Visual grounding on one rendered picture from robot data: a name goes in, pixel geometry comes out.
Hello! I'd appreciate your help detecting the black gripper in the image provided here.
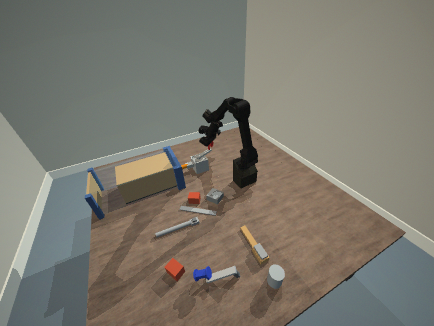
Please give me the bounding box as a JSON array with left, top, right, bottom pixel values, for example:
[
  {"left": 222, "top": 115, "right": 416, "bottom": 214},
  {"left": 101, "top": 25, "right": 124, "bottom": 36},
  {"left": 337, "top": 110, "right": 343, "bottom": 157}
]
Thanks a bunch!
[{"left": 199, "top": 127, "right": 221, "bottom": 147}]

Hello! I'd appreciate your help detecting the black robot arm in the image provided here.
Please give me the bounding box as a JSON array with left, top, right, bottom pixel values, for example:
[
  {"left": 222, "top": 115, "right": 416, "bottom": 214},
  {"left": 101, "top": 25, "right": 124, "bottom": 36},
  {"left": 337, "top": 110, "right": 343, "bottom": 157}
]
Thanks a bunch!
[{"left": 198, "top": 97, "right": 258, "bottom": 172}]

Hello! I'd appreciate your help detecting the clear-panelled rack with blue posts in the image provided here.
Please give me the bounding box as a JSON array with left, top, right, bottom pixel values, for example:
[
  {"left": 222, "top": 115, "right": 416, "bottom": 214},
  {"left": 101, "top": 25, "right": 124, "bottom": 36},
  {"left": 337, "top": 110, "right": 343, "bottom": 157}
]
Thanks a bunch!
[{"left": 85, "top": 147, "right": 183, "bottom": 220}]

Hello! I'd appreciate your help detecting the grey cylinder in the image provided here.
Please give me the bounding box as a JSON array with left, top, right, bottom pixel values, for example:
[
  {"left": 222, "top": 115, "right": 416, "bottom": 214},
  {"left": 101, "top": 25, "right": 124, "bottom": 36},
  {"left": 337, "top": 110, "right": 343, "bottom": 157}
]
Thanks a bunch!
[{"left": 267, "top": 264, "right": 285, "bottom": 289}]

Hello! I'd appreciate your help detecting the orange cube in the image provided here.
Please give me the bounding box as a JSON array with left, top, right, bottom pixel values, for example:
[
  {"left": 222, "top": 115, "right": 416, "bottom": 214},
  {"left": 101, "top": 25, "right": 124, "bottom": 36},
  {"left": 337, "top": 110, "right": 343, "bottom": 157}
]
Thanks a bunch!
[
  {"left": 188, "top": 192, "right": 201, "bottom": 204},
  {"left": 165, "top": 258, "right": 185, "bottom": 281}
]

